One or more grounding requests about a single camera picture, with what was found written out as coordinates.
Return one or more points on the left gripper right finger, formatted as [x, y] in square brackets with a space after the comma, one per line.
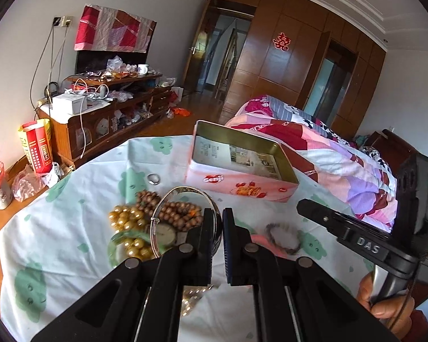
[294, 300]

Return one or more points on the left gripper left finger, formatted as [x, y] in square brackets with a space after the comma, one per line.
[139, 301]

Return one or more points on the green jade bangle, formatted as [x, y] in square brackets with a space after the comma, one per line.
[129, 244]

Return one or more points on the silver mesh wristwatch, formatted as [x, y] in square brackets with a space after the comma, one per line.
[164, 236]

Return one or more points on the pink metal tin box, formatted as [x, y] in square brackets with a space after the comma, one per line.
[228, 161]

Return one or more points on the person's right hand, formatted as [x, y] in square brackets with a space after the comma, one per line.
[396, 311]

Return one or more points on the pink patchwork quilt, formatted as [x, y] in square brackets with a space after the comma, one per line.
[359, 178]

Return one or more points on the white green patterned tablecloth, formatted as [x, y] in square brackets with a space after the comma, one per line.
[55, 250]

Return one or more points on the wooden headboard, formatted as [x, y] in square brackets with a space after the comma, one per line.
[392, 148]

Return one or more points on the crumpled plastic bag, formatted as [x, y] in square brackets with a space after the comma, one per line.
[26, 184]

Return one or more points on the orange item on floor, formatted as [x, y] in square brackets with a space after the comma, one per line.
[179, 111]

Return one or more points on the wooden tv cabinet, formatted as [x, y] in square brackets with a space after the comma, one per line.
[105, 124]

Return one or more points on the red yellow paper bag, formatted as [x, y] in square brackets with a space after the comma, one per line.
[35, 137]

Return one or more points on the white box on cabinet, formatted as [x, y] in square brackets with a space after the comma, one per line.
[69, 103]

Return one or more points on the wooden wardrobe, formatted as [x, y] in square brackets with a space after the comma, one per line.
[316, 35]

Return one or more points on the red double happiness sticker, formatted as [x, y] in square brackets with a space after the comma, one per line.
[282, 42]

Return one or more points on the black television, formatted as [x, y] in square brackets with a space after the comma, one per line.
[91, 61]

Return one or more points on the red white cloth cover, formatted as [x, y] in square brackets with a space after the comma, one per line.
[113, 30]

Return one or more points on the wall power socket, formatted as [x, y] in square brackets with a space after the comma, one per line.
[62, 21]

